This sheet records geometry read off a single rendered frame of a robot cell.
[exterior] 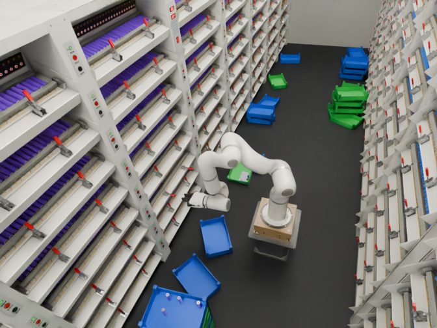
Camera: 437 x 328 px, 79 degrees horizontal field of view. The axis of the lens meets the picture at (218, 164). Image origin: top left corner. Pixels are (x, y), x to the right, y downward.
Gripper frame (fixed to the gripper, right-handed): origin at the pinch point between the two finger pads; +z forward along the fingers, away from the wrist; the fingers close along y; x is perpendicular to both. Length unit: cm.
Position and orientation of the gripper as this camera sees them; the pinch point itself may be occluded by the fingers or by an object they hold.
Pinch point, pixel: (185, 197)
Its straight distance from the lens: 182.9
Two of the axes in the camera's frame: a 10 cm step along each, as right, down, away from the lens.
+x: -2.3, -7.3, -6.4
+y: 3.8, -6.8, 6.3
